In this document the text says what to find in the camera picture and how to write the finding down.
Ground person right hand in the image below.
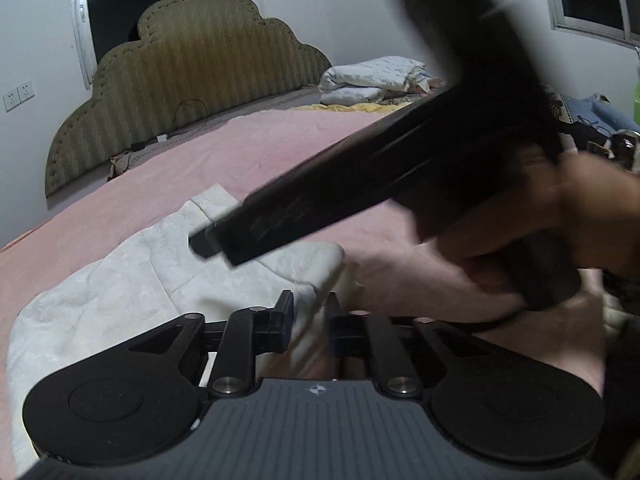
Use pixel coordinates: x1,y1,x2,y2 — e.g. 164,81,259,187
359,146,640,311

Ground blue clothes pile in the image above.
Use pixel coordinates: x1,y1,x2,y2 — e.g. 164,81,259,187
549,93,640,138

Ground pink bed blanket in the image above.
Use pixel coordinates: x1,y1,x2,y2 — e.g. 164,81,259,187
0,104,616,461

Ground white pants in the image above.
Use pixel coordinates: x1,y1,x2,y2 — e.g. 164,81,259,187
8,185,362,474

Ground olive padded headboard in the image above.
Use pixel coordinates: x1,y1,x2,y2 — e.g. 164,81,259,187
43,0,331,196

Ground white folded quilt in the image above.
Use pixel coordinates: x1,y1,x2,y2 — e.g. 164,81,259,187
318,55,446,106

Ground black charger cable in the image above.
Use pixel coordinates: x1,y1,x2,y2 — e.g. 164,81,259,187
173,97,208,126

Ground yellow fuzzy blanket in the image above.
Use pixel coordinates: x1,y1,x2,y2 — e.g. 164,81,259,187
293,102,410,114

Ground white wall socket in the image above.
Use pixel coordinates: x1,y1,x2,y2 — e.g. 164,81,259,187
2,80,35,113

